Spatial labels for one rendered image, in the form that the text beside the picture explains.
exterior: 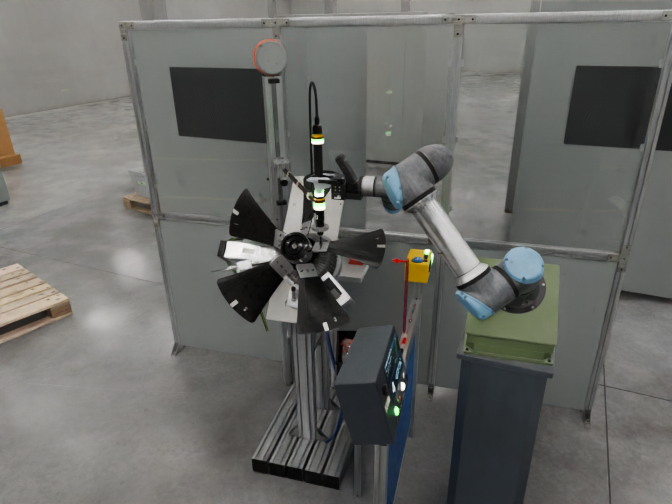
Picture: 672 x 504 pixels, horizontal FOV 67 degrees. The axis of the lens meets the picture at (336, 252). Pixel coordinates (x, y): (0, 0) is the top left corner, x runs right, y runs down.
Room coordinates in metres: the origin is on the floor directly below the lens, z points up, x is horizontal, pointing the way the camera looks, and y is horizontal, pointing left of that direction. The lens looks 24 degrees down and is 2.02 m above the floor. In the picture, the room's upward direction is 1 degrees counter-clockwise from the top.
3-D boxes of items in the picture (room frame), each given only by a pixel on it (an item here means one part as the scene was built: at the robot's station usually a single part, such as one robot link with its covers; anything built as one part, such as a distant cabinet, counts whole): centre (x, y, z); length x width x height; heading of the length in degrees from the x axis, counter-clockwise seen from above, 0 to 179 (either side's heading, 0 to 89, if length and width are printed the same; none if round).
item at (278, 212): (2.54, 0.29, 0.90); 0.08 x 0.06 x 1.80; 109
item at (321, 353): (2.22, 0.10, 0.58); 0.09 x 0.05 x 1.15; 74
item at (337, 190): (1.83, -0.05, 1.46); 0.12 x 0.08 x 0.09; 74
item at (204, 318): (2.55, -0.15, 0.50); 2.59 x 0.03 x 0.91; 74
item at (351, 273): (2.42, 0.02, 0.85); 0.36 x 0.24 x 0.03; 74
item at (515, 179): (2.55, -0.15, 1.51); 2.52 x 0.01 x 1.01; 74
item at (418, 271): (2.04, -0.37, 1.02); 0.16 x 0.10 x 0.11; 164
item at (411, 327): (1.67, -0.26, 0.82); 0.90 x 0.04 x 0.08; 164
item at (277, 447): (2.09, 0.13, 0.04); 0.62 x 0.45 x 0.08; 164
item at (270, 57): (2.54, 0.29, 1.88); 0.16 x 0.07 x 0.16; 109
